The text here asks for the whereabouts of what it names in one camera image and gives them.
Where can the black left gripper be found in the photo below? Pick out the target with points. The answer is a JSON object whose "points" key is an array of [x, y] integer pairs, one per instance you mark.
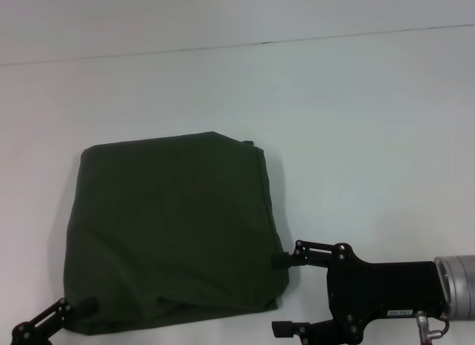
{"points": [[15, 335]]}

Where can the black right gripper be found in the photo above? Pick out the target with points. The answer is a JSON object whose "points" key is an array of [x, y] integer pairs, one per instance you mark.
{"points": [[378, 293]]}

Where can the dark green FREE t-shirt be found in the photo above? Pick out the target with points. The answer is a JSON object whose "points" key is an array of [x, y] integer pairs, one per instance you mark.
{"points": [[174, 230]]}

